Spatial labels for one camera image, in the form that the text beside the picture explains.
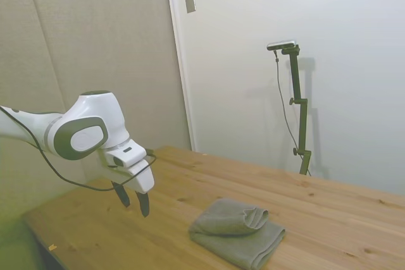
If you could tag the silver exterior camera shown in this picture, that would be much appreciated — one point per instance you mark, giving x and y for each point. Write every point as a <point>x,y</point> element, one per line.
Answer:
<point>281,45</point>

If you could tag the grey wall plate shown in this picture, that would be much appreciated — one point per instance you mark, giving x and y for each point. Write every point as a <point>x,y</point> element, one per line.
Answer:
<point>190,1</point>

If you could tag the grey towel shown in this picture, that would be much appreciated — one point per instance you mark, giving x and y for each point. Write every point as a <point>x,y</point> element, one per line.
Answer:
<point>234,229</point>

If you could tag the white door frame trim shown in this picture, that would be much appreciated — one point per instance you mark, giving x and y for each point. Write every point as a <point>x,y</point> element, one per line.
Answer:
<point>180,61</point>

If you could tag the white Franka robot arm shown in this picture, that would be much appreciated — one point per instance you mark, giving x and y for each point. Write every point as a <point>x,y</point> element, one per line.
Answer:
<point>91,115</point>

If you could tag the dark green camera stand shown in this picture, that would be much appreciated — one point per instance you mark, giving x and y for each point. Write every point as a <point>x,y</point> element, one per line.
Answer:
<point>299,105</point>

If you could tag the small yellow tape scrap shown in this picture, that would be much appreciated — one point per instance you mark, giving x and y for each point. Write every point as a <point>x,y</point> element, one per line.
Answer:
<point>52,246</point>

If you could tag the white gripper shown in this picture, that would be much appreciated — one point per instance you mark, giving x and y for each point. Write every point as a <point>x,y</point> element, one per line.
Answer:
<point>144,180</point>

